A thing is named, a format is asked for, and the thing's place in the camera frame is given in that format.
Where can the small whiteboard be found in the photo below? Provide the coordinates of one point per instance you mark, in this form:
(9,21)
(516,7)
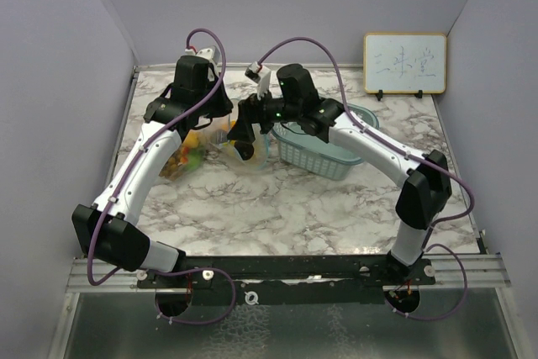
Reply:
(404,63)

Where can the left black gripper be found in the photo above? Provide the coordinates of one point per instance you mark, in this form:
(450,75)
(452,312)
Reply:
(223,107)

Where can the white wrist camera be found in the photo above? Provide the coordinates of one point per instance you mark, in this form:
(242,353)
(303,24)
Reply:
(261,76)
(211,53)

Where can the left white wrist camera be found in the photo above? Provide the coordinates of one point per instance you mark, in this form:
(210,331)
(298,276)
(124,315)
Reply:
(211,53)

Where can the orange zip clear bag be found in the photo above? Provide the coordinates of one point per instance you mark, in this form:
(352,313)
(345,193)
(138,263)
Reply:
(185,151)

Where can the teal plastic basket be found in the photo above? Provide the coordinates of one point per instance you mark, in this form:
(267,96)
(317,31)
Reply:
(313,155)

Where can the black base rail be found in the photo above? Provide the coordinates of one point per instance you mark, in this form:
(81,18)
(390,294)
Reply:
(276,280)

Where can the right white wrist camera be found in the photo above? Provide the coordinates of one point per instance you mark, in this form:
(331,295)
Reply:
(261,76)

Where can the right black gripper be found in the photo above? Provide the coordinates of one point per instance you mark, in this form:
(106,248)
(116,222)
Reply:
(250,111)

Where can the blue zip clear bag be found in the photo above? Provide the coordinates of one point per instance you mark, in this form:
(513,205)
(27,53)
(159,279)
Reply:
(216,136)

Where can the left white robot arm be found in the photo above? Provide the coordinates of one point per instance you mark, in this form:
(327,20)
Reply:
(107,229)

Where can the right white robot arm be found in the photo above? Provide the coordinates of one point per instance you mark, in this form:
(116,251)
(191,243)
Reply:
(422,178)

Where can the orange mango toy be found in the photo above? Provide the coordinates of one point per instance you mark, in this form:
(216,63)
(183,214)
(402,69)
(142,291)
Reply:
(191,141)

